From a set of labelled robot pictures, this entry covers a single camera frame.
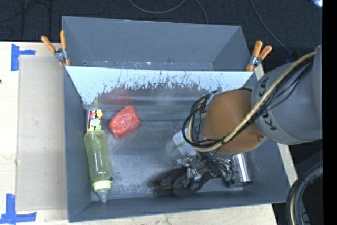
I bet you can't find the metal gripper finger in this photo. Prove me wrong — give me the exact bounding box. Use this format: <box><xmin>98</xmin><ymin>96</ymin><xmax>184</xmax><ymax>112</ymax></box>
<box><xmin>184</xmin><ymin>156</ymin><xmax>197</xmax><ymax>170</ymax></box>
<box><xmin>189</xmin><ymin>168</ymin><xmax>203</xmax><ymax>183</ymax></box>

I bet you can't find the clear plastic bottle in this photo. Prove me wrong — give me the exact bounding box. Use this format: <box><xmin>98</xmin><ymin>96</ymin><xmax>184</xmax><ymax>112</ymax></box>
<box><xmin>172</xmin><ymin>129</ymin><xmax>198</xmax><ymax>159</ymax></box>

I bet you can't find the shiny metal cup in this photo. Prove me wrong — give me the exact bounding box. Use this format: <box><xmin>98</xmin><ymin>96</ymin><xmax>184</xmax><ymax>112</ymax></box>
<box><xmin>229</xmin><ymin>152</ymin><xmax>254</xmax><ymax>188</ymax></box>

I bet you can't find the grey metal bin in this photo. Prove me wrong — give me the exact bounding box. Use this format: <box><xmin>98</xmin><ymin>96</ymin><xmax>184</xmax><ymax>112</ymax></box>
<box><xmin>61</xmin><ymin>15</ymin><xmax>291</xmax><ymax>223</ymax></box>

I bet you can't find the red sponge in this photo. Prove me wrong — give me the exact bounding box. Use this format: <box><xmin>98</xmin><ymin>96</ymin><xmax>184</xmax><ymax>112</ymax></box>
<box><xmin>108</xmin><ymin>105</ymin><xmax>141</xmax><ymax>139</ymax></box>

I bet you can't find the yellow-green baby bottle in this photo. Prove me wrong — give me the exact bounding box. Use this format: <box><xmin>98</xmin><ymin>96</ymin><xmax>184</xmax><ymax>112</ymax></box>
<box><xmin>84</xmin><ymin>128</ymin><xmax>114</xmax><ymax>204</ymax></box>

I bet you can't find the small red and yellow packet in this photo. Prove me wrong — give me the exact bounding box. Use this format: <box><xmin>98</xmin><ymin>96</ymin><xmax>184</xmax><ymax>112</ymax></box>
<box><xmin>87</xmin><ymin>109</ymin><xmax>104</xmax><ymax>132</ymax></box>

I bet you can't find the pale wood flat board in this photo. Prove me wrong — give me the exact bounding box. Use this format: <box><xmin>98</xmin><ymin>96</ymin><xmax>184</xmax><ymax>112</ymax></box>
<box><xmin>15</xmin><ymin>55</ymin><xmax>70</xmax><ymax>212</ymax></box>

